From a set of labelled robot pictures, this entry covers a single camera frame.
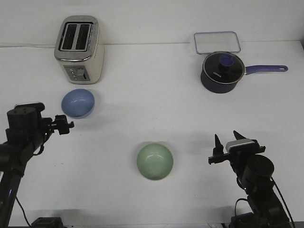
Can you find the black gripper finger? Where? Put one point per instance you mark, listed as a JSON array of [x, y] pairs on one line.
[[218, 150], [239, 138]]

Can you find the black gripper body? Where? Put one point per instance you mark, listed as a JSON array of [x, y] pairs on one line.
[[60, 123], [240, 153]]

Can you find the blue bowl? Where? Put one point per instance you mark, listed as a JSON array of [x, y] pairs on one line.
[[78, 103]]

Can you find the green bowl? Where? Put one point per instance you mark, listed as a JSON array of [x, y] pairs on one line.
[[154, 161]]

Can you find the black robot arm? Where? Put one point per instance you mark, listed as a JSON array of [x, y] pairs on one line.
[[26, 135], [254, 175]]

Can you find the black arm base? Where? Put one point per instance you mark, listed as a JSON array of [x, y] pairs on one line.
[[250, 220], [48, 222]]

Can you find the dark blue saucepan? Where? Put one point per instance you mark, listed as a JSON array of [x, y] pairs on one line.
[[220, 88]]

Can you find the glass pot lid blue knob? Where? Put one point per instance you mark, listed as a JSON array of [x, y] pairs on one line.
[[223, 67]]

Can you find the cream and steel toaster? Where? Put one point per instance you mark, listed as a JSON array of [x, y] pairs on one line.
[[79, 49]]

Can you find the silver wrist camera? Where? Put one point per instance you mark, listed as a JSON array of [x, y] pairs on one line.
[[37, 105], [234, 145]]

